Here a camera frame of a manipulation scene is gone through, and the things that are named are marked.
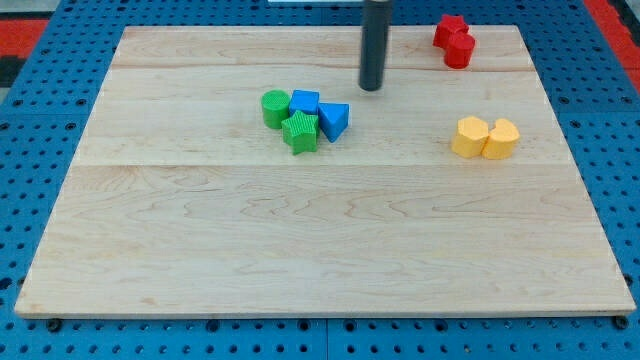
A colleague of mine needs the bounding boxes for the blue cube block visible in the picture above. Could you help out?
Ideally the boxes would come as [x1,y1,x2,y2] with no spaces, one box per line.
[289,89,320,116]

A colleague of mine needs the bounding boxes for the blue triangular prism block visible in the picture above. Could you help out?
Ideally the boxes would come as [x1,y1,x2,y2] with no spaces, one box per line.
[318,103,350,143]

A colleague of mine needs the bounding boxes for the red cylinder block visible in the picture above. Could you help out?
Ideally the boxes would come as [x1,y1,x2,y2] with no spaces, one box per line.
[444,32,476,69]

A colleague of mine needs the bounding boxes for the yellow hexagon block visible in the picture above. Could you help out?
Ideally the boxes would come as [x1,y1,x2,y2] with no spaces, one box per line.
[451,116,489,158]

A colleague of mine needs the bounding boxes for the light wooden board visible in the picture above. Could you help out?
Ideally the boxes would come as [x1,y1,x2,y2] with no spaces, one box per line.
[15,25,636,319]

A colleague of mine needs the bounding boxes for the yellow heart block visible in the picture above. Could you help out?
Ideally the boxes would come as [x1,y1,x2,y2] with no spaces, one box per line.
[481,118,520,160]

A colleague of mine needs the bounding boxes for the red star block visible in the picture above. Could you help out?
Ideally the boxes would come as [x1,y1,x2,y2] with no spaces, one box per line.
[432,14,469,49]

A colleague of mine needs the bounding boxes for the green cylinder block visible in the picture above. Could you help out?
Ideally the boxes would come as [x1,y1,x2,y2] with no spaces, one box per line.
[261,89,291,129]

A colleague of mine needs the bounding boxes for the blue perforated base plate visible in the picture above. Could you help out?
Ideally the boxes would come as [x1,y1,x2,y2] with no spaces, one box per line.
[1,1,639,359]

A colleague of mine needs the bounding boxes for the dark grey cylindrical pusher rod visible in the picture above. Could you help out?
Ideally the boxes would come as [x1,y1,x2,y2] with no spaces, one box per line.
[358,0,393,92]

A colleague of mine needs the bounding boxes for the green star block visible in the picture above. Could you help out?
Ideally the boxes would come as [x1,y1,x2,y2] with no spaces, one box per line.
[282,110,319,155]

